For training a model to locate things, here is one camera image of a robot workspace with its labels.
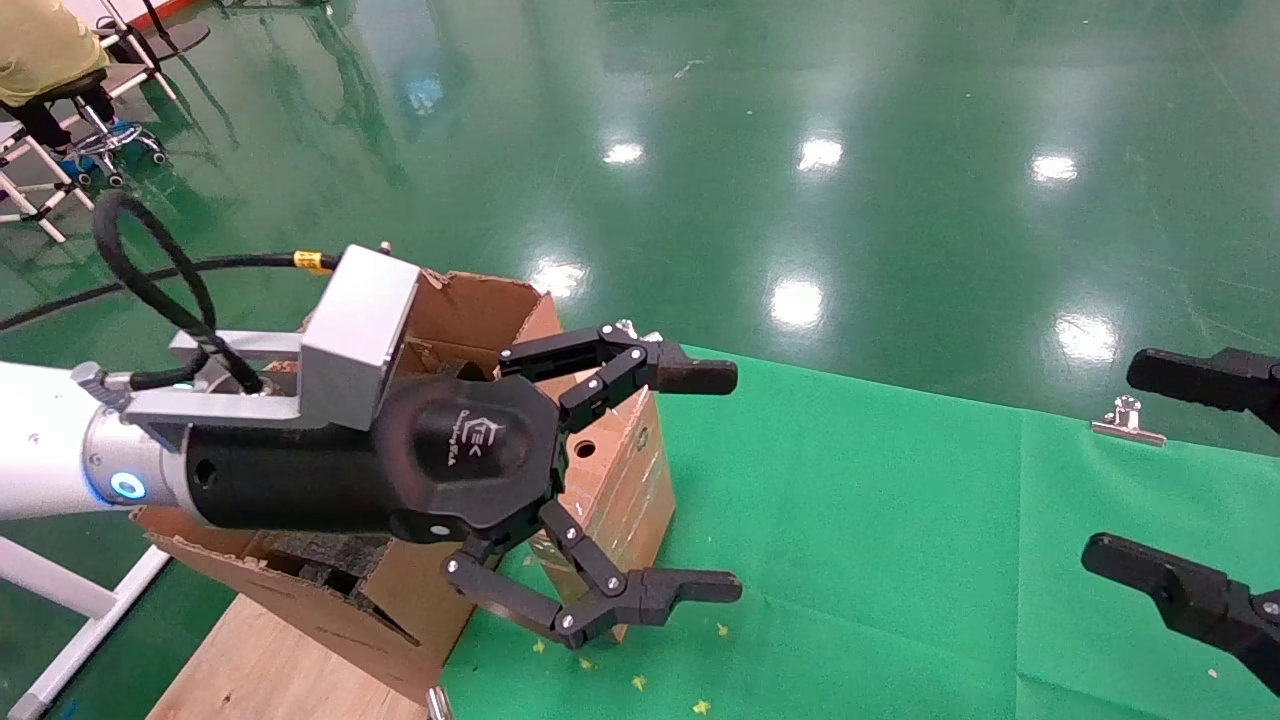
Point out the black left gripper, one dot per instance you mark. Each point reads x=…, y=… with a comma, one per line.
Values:
x=450, y=450

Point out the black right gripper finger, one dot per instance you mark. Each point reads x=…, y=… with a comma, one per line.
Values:
x=1190, y=595
x=1200, y=378

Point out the small brown cardboard box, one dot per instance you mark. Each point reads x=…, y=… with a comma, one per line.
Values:
x=625, y=480

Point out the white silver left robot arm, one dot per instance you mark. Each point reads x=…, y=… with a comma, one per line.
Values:
x=40, y=440

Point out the large open cardboard carton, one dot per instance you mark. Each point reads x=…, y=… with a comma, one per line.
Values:
x=300, y=630

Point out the silver binder clip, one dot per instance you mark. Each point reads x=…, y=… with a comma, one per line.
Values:
x=1127, y=422
x=626, y=328

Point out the green table cloth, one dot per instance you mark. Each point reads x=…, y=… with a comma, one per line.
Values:
x=880, y=560

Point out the black foam block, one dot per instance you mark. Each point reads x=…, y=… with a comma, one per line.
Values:
x=320, y=560

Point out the black stool with wheels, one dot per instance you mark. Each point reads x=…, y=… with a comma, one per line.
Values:
x=105, y=135

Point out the person in yellow shirt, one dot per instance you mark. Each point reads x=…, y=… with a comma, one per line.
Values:
x=35, y=45

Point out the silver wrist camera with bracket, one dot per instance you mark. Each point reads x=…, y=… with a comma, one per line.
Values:
x=355, y=330

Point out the white table leg frame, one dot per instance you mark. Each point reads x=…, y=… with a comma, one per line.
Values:
x=70, y=620

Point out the white metal frame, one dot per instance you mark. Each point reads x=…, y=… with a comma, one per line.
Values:
x=40, y=205

